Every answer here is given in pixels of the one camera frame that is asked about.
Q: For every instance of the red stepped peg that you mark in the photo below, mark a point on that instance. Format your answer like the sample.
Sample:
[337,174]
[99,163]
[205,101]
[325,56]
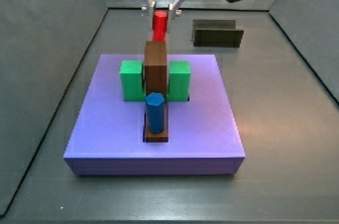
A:
[159,26]

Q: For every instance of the purple base board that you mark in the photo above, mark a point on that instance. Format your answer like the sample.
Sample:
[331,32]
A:
[107,143]

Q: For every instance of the brown slotted upright piece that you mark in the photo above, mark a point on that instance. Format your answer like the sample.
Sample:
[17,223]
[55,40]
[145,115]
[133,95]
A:
[155,83]

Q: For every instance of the green block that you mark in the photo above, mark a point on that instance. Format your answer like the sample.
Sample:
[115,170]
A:
[131,79]

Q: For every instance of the blue hexagonal peg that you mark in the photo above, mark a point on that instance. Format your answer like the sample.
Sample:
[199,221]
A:
[155,112]

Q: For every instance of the black angle bracket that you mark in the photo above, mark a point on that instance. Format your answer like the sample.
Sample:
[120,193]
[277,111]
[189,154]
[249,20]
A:
[216,33]

